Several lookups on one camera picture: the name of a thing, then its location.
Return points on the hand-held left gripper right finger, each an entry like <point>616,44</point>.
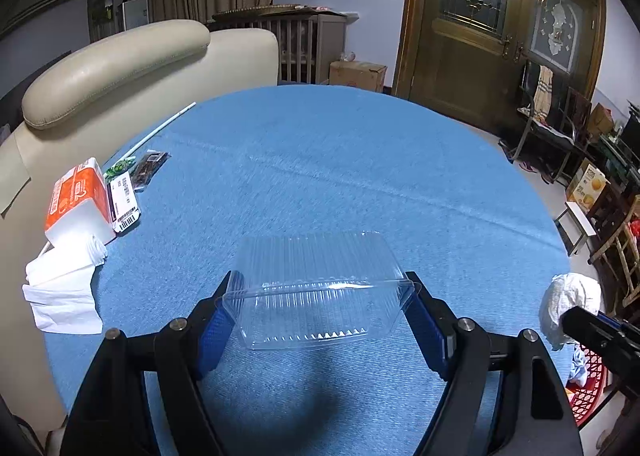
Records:
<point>430,336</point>

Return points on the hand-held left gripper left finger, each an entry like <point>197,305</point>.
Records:
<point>217,336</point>

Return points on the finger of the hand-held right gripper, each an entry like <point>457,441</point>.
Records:
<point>585,326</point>
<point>615,322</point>

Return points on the red plastic mesh basket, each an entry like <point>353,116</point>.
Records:
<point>587,396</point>

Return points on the clear plastic container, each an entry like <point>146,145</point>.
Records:
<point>310,261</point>

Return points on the wooden chair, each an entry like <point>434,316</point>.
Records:
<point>620,246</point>

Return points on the small white stool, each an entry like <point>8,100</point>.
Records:
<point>580,218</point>

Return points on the yellow carton box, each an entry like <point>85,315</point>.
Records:
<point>587,183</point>

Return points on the white tissue paper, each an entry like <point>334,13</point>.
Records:
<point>60,296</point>

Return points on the white labelled packet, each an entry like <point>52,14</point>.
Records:
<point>122,198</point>

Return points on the dark snack packet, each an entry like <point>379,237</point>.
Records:
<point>150,167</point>

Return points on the green wrapper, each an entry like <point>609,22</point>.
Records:
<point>120,167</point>

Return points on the black metal chair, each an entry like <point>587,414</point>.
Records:
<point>545,131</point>

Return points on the open brown cardboard box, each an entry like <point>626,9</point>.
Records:
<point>600,121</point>

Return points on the orange tissue pack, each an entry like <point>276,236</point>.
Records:
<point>75,191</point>

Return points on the white straw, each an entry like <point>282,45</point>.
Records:
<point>160,128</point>

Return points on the striped scarf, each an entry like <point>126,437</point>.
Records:
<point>542,91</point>

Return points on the wooden double door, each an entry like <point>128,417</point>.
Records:
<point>450,51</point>

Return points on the beige leather sofa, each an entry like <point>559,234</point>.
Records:
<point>125,61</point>

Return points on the clear plastic bag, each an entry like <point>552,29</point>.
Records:
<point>348,56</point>

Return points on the wooden crib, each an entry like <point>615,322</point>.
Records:
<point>300,46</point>

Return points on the white panel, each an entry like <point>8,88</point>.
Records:
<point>135,13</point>

